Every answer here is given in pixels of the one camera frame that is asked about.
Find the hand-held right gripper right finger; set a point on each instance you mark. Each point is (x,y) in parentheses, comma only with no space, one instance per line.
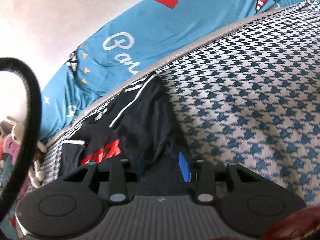
(183,167)

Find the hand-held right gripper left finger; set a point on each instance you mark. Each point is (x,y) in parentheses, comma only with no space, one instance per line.
(141,166)

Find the black pants with white stripes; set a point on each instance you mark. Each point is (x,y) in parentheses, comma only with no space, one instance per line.
(150,120)

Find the houndstooth bed mattress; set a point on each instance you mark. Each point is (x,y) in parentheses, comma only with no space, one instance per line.
(250,92)

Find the rabbit plush toy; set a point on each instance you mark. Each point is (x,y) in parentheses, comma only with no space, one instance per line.
(18,132)

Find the purple moon plush pillow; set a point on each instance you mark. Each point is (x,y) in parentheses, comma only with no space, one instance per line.
(11,147)

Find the teal printed bed bumper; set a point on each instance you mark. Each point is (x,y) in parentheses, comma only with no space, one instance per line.
(5,172)

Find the blue printed bed sheet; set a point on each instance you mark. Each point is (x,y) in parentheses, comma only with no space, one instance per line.
(150,17)

